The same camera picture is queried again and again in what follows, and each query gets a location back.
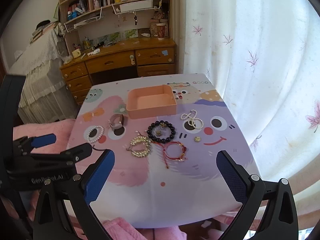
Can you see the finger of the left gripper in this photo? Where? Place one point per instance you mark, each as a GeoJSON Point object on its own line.
{"type": "Point", "coordinates": [67, 157]}
{"type": "Point", "coordinates": [37, 141]}

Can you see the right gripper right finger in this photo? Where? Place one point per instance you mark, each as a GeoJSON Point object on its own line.
{"type": "Point", "coordinates": [279, 220]}

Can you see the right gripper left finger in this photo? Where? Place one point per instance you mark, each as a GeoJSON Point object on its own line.
{"type": "Point", "coordinates": [51, 217]}

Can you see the pink smart watch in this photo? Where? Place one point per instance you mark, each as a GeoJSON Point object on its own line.
{"type": "Point", "coordinates": [116, 121]}

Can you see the pink plastic tray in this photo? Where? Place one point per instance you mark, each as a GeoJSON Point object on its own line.
{"type": "Point", "coordinates": [150, 102]}

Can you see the cartoon printed table mat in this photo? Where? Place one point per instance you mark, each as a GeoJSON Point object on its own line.
{"type": "Point", "coordinates": [176, 185]}

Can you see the yellow mug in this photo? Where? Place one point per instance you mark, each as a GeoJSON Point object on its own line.
{"type": "Point", "coordinates": [76, 53]}

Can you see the wooden desk with drawers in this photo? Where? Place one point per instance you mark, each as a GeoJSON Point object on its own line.
{"type": "Point", "coordinates": [136, 57]}

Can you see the wooden bookshelf with books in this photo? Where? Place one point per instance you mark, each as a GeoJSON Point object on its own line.
{"type": "Point", "coordinates": [89, 22]}

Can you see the white box on shelf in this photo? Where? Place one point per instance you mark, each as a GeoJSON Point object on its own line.
{"type": "Point", "coordinates": [138, 5]}

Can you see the red paper cup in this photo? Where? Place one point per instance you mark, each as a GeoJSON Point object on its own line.
{"type": "Point", "coordinates": [160, 30]}

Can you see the white floral curtain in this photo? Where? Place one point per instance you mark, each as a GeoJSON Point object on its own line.
{"type": "Point", "coordinates": [262, 57]}

